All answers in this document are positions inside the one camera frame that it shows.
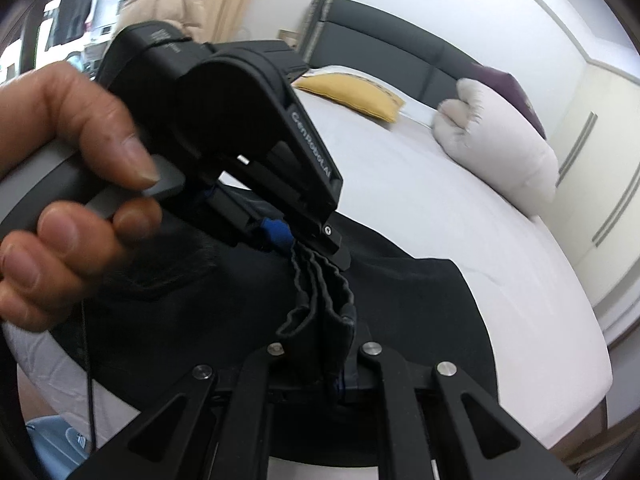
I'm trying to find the bed with grey headboard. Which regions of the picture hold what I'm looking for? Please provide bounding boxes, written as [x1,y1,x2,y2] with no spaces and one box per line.
[0,0,613,461]

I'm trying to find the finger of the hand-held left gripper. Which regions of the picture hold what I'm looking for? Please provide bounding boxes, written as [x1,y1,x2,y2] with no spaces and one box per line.
[295,219,352,270]
[257,216,293,253]

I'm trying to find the beige curtain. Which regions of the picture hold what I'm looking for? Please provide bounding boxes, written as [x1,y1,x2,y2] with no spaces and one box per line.
[205,0,271,46]

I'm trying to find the beige puffer jacket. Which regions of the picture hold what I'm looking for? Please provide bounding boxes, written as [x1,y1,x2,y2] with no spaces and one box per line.
[117,0,208,43]

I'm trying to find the person's left hand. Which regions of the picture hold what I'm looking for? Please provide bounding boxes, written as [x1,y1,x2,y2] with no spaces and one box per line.
[0,61,165,335]

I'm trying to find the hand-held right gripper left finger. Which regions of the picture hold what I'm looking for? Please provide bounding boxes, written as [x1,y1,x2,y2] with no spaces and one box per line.
[65,342,302,480]

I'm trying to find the purple pillow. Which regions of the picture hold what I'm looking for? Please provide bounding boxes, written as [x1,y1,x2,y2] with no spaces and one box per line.
[480,65,548,138]

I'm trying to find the black denim pants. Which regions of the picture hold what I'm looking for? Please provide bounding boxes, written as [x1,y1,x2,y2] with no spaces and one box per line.
[50,182,501,411]

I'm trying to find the white wardrobe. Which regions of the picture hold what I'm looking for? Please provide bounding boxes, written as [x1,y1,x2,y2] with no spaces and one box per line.
[545,50,640,341]

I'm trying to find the folded white duvet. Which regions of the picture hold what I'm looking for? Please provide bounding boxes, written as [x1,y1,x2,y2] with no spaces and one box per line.
[432,77,558,218]

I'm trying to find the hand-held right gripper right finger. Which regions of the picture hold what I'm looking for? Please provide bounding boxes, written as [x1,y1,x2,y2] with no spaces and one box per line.
[349,340,577,480]

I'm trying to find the yellow pillow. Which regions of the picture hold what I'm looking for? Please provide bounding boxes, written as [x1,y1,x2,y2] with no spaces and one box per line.
[292,72,406,123]

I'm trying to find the white pillow with patterned band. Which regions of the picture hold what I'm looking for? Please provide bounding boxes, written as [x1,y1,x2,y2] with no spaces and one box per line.
[305,64,438,128]

